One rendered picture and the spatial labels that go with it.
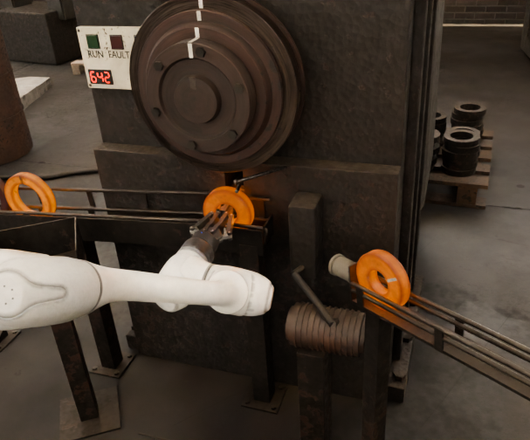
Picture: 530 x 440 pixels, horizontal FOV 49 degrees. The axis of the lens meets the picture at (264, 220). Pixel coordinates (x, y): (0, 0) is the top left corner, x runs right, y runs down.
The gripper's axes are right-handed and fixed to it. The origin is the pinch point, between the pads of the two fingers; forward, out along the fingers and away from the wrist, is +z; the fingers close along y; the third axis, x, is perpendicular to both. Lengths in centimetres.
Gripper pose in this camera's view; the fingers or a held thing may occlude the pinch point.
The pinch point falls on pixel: (227, 208)
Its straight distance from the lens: 171.0
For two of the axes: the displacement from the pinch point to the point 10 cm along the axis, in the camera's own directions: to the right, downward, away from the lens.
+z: 3.1, -5.6, 7.7
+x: -0.9, -8.2, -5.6
